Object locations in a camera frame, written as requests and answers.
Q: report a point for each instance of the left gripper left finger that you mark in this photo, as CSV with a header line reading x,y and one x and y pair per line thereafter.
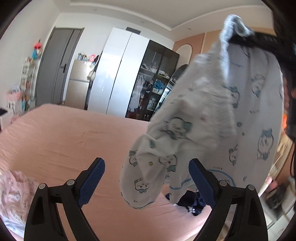
x,y
44,222

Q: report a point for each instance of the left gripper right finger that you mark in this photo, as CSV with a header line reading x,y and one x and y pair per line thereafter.
x,y
248,221

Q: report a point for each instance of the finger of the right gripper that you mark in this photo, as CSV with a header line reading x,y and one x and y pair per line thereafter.
x,y
277,46

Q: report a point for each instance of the pink cartoon pajama garment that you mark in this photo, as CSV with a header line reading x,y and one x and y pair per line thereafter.
x,y
17,193

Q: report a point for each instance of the light blue cartoon pajama pants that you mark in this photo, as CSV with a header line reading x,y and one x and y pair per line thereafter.
x,y
225,110

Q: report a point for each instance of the navy blue garment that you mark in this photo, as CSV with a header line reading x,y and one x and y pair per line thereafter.
x,y
193,202

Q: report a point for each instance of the pink bed sheet mattress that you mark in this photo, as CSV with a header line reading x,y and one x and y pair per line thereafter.
x,y
54,143

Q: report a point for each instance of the black glass display cabinet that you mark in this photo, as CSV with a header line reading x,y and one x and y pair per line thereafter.
x,y
157,67

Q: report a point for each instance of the white shelf rack with toys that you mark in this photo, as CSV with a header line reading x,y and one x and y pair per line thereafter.
x,y
27,83

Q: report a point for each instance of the beige refrigerator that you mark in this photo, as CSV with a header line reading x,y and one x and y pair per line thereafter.
x,y
78,84

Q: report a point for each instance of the white wardrobe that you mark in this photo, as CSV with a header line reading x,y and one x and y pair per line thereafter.
x,y
117,72

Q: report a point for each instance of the grey door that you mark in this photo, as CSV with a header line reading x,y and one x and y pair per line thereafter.
x,y
54,65

